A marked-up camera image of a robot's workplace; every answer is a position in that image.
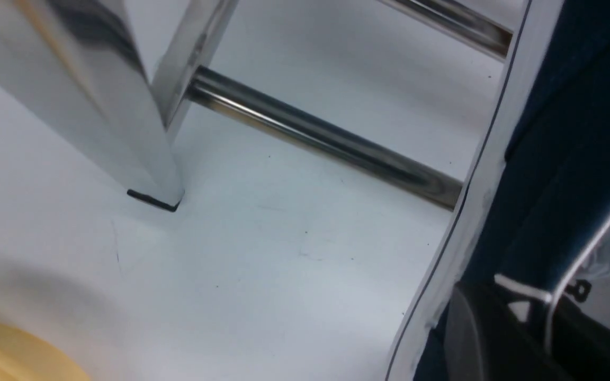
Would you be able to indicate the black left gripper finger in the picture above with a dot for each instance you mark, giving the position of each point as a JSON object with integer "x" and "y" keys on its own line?
{"x": 484, "y": 341}

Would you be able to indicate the stainless steel shoe rack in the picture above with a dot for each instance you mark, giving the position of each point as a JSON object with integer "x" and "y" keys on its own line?
{"x": 77, "y": 67}

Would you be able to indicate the right yellow rubber slipper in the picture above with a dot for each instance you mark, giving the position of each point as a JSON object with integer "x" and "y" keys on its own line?
{"x": 24, "y": 356}

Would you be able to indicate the navy canvas shoe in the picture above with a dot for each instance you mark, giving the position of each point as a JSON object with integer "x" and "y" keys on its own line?
{"x": 533, "y": 219}

